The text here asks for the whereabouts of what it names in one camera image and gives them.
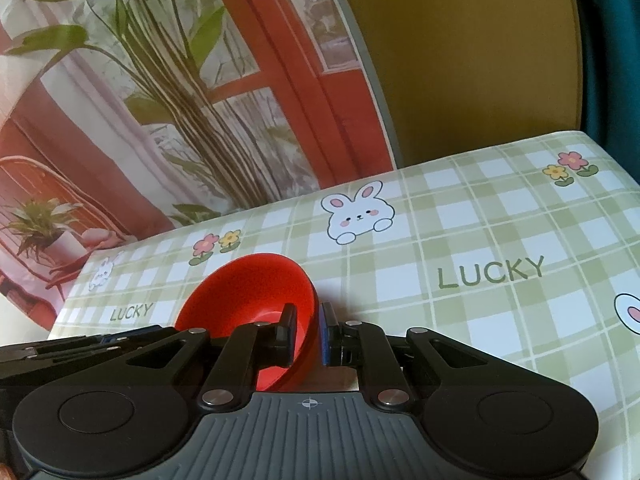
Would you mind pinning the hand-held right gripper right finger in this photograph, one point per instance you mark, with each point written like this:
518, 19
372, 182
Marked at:
326, 335

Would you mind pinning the red plastic bowl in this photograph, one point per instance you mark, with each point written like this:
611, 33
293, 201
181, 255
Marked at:
240, 285

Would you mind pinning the wooden board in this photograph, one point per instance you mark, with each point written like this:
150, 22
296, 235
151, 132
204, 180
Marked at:
465, 60

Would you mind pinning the teal curtain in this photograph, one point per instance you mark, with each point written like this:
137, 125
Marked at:
612, 35

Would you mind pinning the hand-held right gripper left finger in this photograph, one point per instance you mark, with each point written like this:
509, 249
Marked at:
286, 332

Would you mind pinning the green checked rabbit tablecloth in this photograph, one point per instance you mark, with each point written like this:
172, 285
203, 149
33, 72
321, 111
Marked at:
450, 210

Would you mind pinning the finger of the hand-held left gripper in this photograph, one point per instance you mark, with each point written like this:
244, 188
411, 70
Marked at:
60, 352

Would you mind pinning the printed room scene backdrop cloth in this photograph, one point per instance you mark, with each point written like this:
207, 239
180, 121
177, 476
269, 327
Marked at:
125, 110

